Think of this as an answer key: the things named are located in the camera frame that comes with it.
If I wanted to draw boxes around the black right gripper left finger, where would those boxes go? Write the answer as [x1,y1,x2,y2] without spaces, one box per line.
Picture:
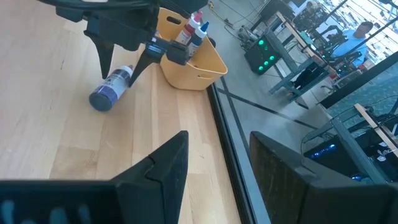
[110,130,190,224]

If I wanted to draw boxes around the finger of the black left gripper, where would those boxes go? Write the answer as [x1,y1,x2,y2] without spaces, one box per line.
[127,48,158,88]
[83,29,116,80]

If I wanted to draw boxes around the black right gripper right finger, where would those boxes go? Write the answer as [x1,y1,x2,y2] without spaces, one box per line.
[249,131,398,224]

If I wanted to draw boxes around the large purple food coloring bottle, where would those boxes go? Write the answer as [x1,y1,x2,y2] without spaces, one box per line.
[88,64,134,112]

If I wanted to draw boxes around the large pink food coloring bottle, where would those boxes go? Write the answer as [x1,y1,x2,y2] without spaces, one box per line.
[175,11,203,46]

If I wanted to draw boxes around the large blue food coloring bottle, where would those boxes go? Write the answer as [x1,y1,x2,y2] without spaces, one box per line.
[187,21,210,57]

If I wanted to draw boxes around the black computer with blue light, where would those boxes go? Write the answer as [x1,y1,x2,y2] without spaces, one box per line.
[303,136,374,184]

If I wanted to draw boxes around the yellow plastic basket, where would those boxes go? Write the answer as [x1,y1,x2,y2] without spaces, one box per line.
[155,7,228,91]

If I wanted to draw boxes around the wooden workbench with grey legs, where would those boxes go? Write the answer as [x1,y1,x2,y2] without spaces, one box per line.
[266,11,341,103]
[323,102,398,187]

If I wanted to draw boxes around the black computer with green fans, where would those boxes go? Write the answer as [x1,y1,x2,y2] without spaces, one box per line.
[244,33,283,76]

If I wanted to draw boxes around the person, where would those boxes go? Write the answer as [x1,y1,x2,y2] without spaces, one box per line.
[332,21,376,68]

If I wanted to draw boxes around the black aluminium table frame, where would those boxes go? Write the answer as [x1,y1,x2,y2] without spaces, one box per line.
[206,82,259,224]

